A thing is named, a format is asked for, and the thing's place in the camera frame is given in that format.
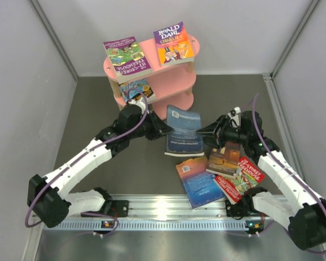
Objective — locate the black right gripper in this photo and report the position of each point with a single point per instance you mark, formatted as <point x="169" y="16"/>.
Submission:
<point x="212" y="128"/>

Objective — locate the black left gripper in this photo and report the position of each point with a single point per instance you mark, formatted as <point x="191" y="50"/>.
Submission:
<point x="158" y="126"/>

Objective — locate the dark blue paperback book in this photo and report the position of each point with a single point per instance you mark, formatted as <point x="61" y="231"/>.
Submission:
<point x="184" y="141"/>

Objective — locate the brown dark cover book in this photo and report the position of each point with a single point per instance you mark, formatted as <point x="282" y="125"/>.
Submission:
<point x="224" y="161"/>

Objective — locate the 169-storey treehouse book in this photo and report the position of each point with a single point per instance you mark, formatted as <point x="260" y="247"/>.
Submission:
<point x="133" y="90"/>

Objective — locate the blue orange paperback book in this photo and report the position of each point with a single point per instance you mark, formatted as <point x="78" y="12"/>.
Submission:
<point x="199" y="184"/>

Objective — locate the red green treehouse book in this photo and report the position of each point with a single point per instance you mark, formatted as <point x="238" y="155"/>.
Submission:
<point x="248" y="176"/>

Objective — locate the purple 117-storey treehouse book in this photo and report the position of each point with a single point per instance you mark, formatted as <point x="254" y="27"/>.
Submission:
<point x="127" y="59"/>

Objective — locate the orange Roald Dahl book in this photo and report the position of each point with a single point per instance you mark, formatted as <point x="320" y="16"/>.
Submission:
<point x="173" y="45"/>

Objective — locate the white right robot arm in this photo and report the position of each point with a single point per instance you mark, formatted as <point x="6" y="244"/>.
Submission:
<point x="303" y="215"/>

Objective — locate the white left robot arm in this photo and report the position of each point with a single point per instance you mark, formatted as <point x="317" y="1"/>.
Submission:
<point x="50" y="197"/>

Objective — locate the pink three-tier shelf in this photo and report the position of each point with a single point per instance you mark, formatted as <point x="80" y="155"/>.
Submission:
<point x="172" y="85"/>

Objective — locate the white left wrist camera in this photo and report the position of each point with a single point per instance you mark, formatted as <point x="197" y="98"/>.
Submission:
<point x="142" y="103"/>

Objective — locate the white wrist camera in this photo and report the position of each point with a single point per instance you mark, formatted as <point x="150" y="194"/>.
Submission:
<point x="234" y="112"/>
<point x="142" y="103"/>

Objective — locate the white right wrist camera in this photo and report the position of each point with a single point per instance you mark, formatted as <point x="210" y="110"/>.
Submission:
<point x="234" y="112"/>

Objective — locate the aluminium mounting rail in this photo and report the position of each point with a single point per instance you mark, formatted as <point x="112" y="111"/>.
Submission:
<point x="163" y="213"/>

